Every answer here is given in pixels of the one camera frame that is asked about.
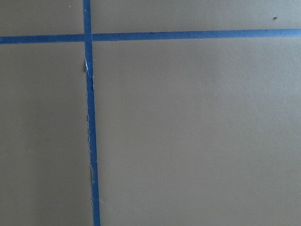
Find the brown paper table cover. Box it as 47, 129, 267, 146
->
0, 0, 301, 226

